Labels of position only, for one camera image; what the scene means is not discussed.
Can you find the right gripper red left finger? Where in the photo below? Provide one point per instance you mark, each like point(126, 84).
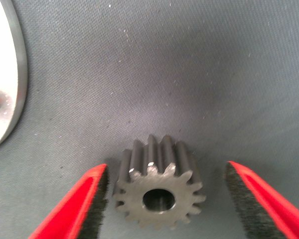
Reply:
point(72, 214)

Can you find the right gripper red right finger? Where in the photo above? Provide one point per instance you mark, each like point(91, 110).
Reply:
point(269, 214)

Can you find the steel spur gear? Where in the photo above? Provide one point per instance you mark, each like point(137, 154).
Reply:
point(137, 194)

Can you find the round metal carrier plate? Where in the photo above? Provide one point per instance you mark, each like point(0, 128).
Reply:
point(2, 62)

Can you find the dark grey table cloth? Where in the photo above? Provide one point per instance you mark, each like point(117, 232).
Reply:
point(189, 74)

